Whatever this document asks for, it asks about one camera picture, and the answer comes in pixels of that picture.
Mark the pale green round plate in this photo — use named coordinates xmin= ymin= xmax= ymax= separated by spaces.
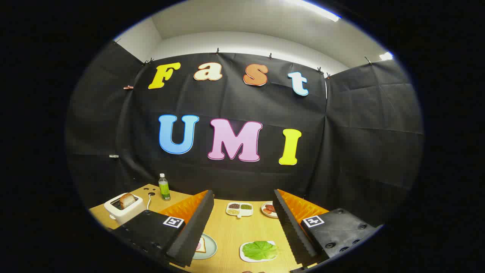
xmin=192 ymin=233 xmax=218 ymax=260

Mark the green lettuce leaf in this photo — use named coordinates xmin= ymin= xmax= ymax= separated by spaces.
xmin=242 ymin=240 xmax=279 ymax=261

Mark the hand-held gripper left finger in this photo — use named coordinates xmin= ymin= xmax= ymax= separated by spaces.
xmin=110 ymin=190 xmax=215 ymax=268

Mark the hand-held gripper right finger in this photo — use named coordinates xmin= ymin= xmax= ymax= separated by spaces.
xmin=273 ymin=189 xmax=383 ymax=268

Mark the white oval meat plate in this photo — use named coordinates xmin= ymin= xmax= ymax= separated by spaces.
xmin=261 ymin=201 xmax=279 ymax=219

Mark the black backdrop cloth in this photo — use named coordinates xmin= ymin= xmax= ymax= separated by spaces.
xmin=66 ymin=40 xmax=424 ymax=228

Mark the cream white toaster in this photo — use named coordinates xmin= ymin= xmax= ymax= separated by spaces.
xmin=104 ymin=193 xmax=144 ymax=226

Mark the white divided bean dish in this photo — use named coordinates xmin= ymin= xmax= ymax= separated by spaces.
xmin=226 ymin=202 xmax=253 ymax=218

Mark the plain white bread slice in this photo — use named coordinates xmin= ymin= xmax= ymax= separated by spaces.
xmin=120 ymin=193 xmax=137 ymax=209

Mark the white square plate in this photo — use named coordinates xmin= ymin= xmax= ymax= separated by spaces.
xmin=239 ymin=240 xmax=279 ymax=263

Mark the green label drink bottle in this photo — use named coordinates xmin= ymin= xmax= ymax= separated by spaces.
xmin=158 ymin=173 xmax=171 ymax=201

